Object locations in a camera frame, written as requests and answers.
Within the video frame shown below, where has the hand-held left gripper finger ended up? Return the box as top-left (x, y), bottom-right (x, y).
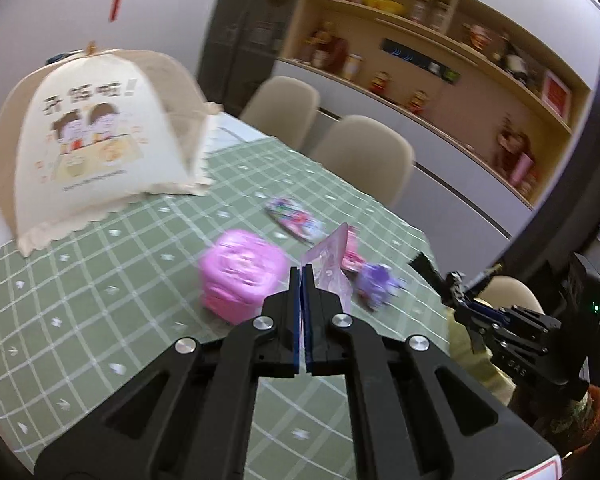
top-left (302, 264), bottom-right (563, 480)
top-left (34, 266), bottom-right (302, 480)

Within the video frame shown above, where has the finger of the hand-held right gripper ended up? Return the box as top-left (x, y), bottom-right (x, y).
top-left (447, 271), bottom-right (511, 331)
top-left (409, 252), bottom-right (453, 306)

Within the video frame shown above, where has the translucent pink plastic bag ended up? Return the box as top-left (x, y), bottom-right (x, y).
top-left (300, 223), bottom-right (353, 316)

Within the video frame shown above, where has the beige chair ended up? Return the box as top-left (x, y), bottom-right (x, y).
top-left (240, 76), bottom-right (321, 151)
top-left (310, 115), bottom-right (415, 208)
top-left (477, 275), bottom-right (545, 311)

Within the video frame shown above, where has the purple toy figure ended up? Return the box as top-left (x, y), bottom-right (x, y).
top-left (355, 262), bottom-right (408, 311)

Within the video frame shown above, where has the pink plastic box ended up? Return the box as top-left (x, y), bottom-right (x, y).
top-left (200, 229), bottom-right (288, 321)

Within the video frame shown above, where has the small pink packet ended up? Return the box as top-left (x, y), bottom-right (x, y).
top-left (342, 227), bottom-right (366, 271)

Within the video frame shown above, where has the clear pink cartoon snack wrapper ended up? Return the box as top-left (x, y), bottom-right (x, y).
top-left (265, 197), bottom-right (327, 246)

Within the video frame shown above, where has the pink vase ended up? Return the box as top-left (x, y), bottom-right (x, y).
top-left (510, 152), bottom-right (533, 186)

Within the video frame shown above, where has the green checked tablecloth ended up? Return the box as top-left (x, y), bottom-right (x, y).
top-left (0, 137), bottom-right (453, 480)

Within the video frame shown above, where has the wooden shelf cabinet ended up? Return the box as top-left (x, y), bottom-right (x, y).
top-left (275, 0), bottom-right (593, 211)

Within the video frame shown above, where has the black strip device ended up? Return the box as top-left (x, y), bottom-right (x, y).
top-left (380, 38), bottom-right (461, 83)

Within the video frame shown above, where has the dark bottle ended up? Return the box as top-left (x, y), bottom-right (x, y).
top-left (500, 35), bottom-right (528, 78)

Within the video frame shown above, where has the red doll figure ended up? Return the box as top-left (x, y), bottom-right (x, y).
top-left (307, 22), bottom-right (348, 68)

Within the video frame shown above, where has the beige cartoon mesh food cover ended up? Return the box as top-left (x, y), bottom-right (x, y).
top-left (0, 42), bottom-right (223, 256)

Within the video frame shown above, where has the yellow toy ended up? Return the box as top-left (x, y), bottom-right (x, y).
top-left (362, 0), bottom-right (406, 15)

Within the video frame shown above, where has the dark tall cabinet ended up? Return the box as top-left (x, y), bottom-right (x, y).
top-left (197, 0), bottom-right (311, 116)

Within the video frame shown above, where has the red picture frame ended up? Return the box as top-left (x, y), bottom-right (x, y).
top-left (540, 70), bottom-right (572, 116)

